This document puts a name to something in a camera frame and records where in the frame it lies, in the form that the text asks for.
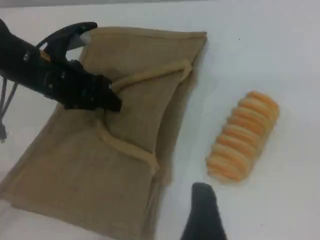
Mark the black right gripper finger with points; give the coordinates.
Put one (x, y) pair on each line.
(203, 217)

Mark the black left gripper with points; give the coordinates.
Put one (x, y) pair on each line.
(70, 85)

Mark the long striped bread loaf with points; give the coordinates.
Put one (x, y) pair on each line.
(240, 140)

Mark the brown jute tote bag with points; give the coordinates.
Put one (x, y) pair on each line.
(75, 175)

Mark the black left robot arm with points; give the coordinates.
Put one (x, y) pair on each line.
(15, 57)

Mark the black left camera bracket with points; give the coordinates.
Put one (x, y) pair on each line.
(60, 35)

